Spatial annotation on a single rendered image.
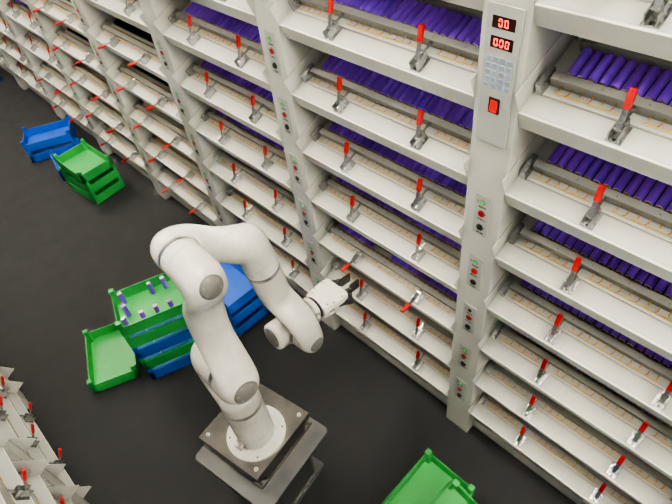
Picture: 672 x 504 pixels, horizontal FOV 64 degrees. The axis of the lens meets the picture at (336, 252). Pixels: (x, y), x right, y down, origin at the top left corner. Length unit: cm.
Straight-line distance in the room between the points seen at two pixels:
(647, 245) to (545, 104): 33
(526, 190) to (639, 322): 36
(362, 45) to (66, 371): 197
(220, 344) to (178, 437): 99
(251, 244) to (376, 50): 53
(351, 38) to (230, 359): 83
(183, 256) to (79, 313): 175
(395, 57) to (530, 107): 34
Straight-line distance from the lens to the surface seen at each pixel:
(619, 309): 132
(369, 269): 187
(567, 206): 121
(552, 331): 146
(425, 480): 210
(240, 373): 143
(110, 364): 264
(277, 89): 167
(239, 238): 126
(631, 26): 96
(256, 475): 177
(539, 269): 135
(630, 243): 117
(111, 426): 247
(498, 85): 110
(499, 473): 213
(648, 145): 106
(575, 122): 109
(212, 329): 134
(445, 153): 132
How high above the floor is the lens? 197
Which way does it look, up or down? 46 degrees down
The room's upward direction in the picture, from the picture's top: 9 degrees counter-clockwise
